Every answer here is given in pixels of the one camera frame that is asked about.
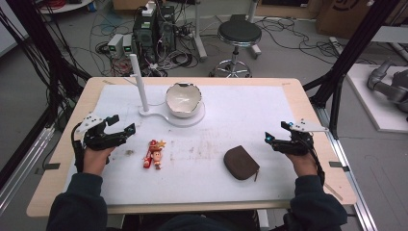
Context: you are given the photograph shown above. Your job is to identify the grey power supply box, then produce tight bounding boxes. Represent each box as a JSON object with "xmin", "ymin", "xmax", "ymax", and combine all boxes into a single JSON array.
[
  {"xmin": 107, "ymin": 33, "xmax": 125, "ymax": 59},
  {"xmin": 121, "ymin": 34, "xmax": 134, "ymax": 58}
]

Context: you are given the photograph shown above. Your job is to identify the white bowl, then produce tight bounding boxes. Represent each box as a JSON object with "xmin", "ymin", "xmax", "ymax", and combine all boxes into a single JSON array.
[{"xmin": 165, "ymin": 82, "xmax": 203, "ymax": 118}]

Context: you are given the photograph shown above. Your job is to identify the wooden table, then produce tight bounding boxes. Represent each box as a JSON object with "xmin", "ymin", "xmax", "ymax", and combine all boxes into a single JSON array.
[{"xmin": 26, "ymin": 76, "xmax": 358, "ymax": 218}]

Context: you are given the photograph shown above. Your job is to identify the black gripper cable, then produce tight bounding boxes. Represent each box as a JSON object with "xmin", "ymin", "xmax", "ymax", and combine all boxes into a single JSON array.
[
  {"xmin": 70, "ymin": 121, "xmax": 87, "ymax": 173},
  {"xmin": 306, "ymin": 134, "xmax": 326, "ymax": 187}
]

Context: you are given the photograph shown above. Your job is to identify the black round stool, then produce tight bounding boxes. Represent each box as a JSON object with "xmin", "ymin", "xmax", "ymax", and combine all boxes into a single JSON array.
[{"xmin": 209, "ymin": 19, "xmax": 263, "ymax": 79}]

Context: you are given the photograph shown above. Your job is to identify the white power strip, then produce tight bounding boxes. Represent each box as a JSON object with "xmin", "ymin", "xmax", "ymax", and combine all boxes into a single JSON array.
[{"xmin": 141, "ymin": 1, "xmax": 158, "ymax": 17}]

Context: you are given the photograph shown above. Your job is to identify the cardboard box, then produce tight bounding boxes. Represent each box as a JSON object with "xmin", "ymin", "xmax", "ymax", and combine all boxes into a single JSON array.
[{"xmin": 315, "ymin": 0, "xmax": 408, "ymax": 40}]

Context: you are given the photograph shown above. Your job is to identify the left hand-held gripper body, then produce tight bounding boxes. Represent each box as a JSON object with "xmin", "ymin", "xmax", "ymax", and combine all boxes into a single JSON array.
[{"xmin": 75, "ymin": 112, "xmax": 128, "ymax": 152}]

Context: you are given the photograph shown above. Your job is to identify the cartoon figure keychain toy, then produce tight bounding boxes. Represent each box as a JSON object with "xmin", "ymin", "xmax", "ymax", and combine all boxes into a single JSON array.
[{"xmin": 142, "ymin": 139, "xmax": 167, "ymax": 170}]

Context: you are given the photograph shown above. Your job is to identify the white table mat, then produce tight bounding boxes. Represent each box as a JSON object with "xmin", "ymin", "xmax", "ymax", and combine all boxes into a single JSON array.
[{"xmin": 63, "ymin": 84, "xmax": 301, "ymax": 206}]

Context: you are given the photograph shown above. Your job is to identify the white platform board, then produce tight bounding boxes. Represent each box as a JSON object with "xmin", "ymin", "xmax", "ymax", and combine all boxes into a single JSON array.
[{"xmin": 345, "ymin": 63, "xmax": 408, "ymax": 134}]

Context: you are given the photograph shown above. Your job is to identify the person's right hand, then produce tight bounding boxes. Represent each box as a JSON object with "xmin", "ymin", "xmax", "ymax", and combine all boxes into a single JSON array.
[{"xmin": 284, "ymin": 151, "xmax": 319, "ymax": 178}]

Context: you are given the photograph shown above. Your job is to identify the person's left hand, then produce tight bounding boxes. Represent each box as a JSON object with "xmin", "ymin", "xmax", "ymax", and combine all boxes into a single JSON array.
[{"xmin": 82, "ymin": 145, "xmax": 115, "ymax": 177}]

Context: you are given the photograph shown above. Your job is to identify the black frame post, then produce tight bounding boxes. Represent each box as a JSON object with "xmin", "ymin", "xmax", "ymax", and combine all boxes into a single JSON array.
[
  {"xmin": 6, "ymin": 0, "xmax": 90, "ymax": 107},
  {"xmin": 302, "ymin": 0, "xmax": 402, "ymax": 139}
]

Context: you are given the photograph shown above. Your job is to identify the brown zipper pouch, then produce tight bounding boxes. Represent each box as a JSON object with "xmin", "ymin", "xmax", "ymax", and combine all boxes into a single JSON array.
[{"xmin": 222, "ymin": 144, "xmax": 261, "ymax": 183}]

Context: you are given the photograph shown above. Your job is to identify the white stand with pole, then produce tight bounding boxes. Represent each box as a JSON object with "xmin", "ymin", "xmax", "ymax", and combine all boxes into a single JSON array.
[{"xmin": 129, "ymin": 53, "xmax": 206, "ymax": 128}]

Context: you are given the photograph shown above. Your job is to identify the black computer tower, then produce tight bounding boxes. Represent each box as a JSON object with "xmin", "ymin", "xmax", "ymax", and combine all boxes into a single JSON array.
[{"xmin": 132, "ymin": 4, "xmax": 177, "ymax": 62}]

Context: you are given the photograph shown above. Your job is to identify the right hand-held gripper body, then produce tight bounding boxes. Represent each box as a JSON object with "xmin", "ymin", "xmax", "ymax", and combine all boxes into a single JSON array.
[{"xmin": 272, "ymin": 118, "xmax": 330, "ymax": 157}]

